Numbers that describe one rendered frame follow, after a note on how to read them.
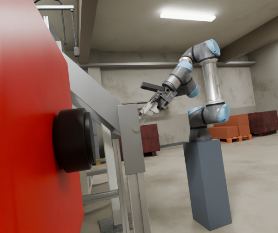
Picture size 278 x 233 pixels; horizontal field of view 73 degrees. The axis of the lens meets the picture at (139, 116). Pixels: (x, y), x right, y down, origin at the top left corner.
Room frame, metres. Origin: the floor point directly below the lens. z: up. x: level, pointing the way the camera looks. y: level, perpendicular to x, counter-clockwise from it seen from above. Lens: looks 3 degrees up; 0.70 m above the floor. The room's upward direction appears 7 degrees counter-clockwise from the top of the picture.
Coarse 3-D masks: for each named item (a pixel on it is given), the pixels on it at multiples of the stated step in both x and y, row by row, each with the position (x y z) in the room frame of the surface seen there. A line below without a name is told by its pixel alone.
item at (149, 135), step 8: (144, 128) 4.10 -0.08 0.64; (152, 128) 4.13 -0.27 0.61; (144, 136) 4.09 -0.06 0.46; (152, 136) 4.12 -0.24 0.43; (120, 144) 4.01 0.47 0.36; (144, 144) 4.09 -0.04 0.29; (152, 144) 4.12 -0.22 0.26; (120, 152) 4.01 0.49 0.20; (144, 152) 4.09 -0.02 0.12; (152, 152) 4.13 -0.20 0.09
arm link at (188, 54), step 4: (188, 52) 1.23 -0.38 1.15; (184, 56) 1.22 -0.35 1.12; (188, 56) 1.22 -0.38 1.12; (192, 56) 1.22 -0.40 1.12; (180, 60) 1.24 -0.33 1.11; (184, 60) 1.21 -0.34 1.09; (188, 60) 1.21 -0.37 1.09; (192, 60) 1.22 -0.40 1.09; (192, 64) 1.23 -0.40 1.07; (176, 96) 1.05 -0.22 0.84
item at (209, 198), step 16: (192, 144) 1.25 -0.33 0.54; (208, 144) 1.22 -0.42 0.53; (192, 160) 1.27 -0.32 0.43; (208, 160) 1.21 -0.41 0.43; (192, 176) 1.30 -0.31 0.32; (208, 176) 1.21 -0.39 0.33; (224, 176) 1.25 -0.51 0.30; (192, 192) 1.32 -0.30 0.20; (208, 192) 1.20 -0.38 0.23; (224, 192) 1.24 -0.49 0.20; (192, 208) 1.35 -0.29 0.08; (208, 208) 1.20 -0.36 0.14; (224, 208) 1.24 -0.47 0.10; (208, 224) 1.20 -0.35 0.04; (224, 224) 1.23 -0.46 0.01
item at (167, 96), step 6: (162, 84) 0.93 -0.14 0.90; (168, 84) 0.89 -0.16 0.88; (168, 90) 0.93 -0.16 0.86; (174, 90) 0.91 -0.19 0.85; (162, 96) 0.88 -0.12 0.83; (168, 96) 0.90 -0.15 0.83; (174, 96) 0.91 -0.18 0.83; (162, 102) 0.89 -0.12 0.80; (168, 102) 0.89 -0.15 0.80; (162, 108) 0.89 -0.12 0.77
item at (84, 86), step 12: (72, 60) 0.48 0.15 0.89; (72, 72) 0.48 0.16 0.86; (84, 72) 0.48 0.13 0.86; (72, 84) 0.47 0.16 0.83; (84, 84) 0.48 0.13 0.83; (96, 84) 0.49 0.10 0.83; (84, 96) 0.48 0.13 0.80; (96, 96) 0.49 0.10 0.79; (108, 96) 0.49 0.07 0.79; (96, 108) 0.49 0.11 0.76; (108, 108) 0.49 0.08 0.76; (108, 120) 0.49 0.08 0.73
